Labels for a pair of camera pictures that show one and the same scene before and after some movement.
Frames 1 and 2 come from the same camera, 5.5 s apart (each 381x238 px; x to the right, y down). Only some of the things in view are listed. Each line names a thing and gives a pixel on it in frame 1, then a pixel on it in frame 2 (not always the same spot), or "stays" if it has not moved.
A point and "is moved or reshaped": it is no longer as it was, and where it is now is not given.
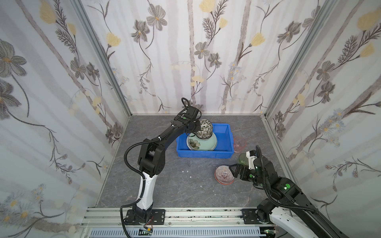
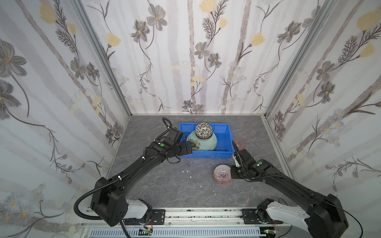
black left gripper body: (196, 127) to (184, 148)
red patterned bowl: (223, 175) stays
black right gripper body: (240, 171) stays
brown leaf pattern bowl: (206, 130) is moved or reshaped
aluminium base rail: (174, 217) stays
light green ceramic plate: (194, 143) stays
